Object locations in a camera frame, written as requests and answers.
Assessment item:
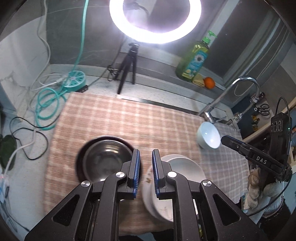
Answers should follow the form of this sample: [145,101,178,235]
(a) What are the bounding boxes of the orange fruit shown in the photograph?
[203,77,216,89]

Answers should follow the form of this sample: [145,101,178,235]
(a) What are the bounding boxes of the white cable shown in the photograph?
[28,0,68,93]

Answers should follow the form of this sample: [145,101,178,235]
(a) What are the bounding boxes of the red inside metal bowl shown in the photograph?
[75,135,135,183]

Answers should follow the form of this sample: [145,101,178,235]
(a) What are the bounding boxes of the green dish soap bottle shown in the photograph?
[176,31,217,82]

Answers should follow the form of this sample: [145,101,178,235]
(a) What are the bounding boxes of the plaid table cloth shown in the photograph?
[43,92,209,237]

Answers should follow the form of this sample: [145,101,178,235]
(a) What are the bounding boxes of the large floral white plate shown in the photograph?
[141,154,197,223]

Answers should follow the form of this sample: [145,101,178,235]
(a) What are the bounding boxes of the black tripod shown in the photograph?
[113,43,139,94]

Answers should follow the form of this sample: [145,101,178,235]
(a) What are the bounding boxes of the large white ceramic bowl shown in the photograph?
[150,157,207,220]

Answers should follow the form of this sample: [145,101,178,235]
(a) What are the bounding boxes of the teal cable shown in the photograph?
[34,0,90,131]

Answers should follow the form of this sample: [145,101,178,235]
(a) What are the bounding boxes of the teal round power strip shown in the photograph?
[63,70,86,93]

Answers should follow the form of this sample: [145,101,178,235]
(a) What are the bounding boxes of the grey checked cloth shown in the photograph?
[196,117,250,204]

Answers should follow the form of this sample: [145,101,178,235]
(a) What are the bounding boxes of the beige work glove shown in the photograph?
[243,168,283,214]

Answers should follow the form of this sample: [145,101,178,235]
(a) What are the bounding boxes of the black scissors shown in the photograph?
[254,103,270,116]

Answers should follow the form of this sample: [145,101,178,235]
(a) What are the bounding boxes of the black cable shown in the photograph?
[87,41,130,88]

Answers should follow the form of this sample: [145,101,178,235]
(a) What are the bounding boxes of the ring light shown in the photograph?
[109,1,202,44]

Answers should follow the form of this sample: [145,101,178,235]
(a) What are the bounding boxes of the stainless steel bowl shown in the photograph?
[82,139,134,182]

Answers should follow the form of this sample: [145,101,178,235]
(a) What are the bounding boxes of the small white bowl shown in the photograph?
[197,121,221,150]

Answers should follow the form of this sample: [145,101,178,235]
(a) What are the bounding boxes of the chrome kitchen faucet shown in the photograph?
[198,76,260,125]

